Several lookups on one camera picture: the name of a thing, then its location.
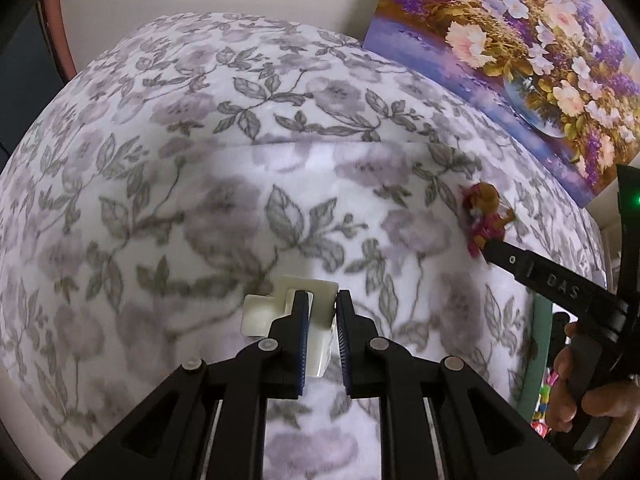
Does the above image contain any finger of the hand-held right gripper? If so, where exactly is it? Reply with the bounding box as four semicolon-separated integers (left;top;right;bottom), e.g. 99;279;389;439
484;239;532;286

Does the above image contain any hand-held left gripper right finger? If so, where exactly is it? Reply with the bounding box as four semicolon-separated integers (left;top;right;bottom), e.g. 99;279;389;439
336;289;581;480

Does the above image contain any cream plug adapter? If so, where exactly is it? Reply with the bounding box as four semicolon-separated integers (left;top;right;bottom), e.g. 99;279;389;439
241;276;337;378

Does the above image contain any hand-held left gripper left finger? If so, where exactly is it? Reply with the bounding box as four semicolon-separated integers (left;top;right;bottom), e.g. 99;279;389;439
62;289;311;480

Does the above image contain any grey floral blanket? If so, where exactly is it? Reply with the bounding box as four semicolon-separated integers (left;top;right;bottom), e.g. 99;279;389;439
0;12;608;480

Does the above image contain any brown teddy bear keychain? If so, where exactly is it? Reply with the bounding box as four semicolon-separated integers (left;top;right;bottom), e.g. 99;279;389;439
460;182;516;261

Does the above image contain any teal shallow cardboard box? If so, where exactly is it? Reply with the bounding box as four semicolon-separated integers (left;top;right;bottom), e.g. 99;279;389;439
529;294;553;406

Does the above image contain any person's right hand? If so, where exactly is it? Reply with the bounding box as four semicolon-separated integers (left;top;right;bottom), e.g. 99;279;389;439
547;322;640;436

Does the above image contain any floral painting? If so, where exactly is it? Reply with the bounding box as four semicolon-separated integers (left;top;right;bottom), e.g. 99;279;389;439
362;0;640;208

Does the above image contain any reddish brown wooden frame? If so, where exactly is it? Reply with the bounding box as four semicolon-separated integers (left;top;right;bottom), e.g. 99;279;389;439
41;0;77;78

